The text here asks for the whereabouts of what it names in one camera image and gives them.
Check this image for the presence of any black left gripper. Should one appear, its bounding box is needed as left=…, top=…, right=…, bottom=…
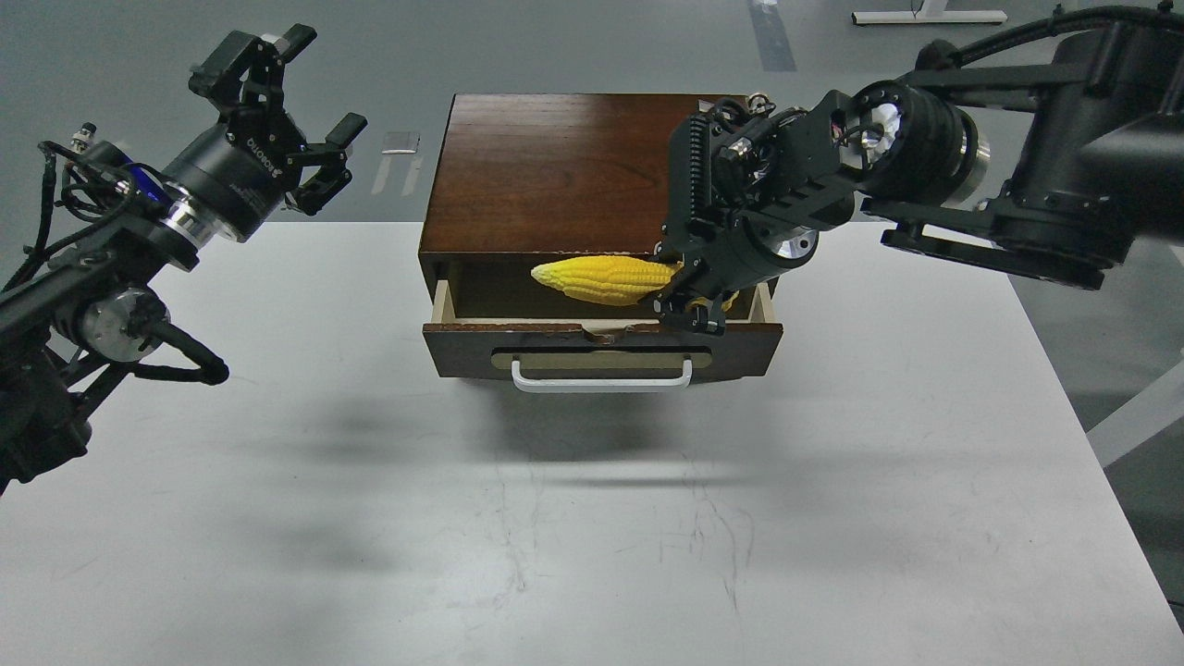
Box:
left=165, top=24, right=368, bottom=243

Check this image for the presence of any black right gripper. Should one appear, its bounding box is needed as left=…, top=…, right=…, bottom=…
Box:
left=654, top=92, right=856, bottom=337

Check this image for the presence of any wooden drawer with white handle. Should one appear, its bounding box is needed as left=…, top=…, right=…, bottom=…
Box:
left=423, top=257, right=783, bottom=384

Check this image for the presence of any yellow corn cob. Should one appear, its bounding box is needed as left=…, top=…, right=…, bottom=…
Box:
left=530, top=254, right=682, bottom=307

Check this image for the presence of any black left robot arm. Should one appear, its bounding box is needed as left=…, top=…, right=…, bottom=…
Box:
left=1, top=24, right=367, bottom=485

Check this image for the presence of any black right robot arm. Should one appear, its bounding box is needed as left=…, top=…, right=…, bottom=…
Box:
left=650, top=1, right=1183, bottom=337

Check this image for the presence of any dark wooden drawer cabinet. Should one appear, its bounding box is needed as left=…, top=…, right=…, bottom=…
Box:
left=418, top=92, right=713, bottom=290

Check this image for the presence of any white table leg base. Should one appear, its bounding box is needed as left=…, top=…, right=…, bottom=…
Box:
left=850, top=1, right=1009, bottom=26

